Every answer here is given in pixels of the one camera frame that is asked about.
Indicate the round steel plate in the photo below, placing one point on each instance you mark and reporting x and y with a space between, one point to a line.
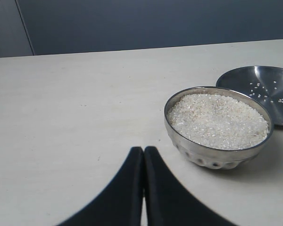
261 83

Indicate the steel bowl of rice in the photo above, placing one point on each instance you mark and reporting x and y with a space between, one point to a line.
217 128

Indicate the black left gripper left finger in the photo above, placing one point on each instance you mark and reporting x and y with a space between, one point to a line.
120 202

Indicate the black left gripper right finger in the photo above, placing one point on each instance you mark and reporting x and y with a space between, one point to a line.
168 202

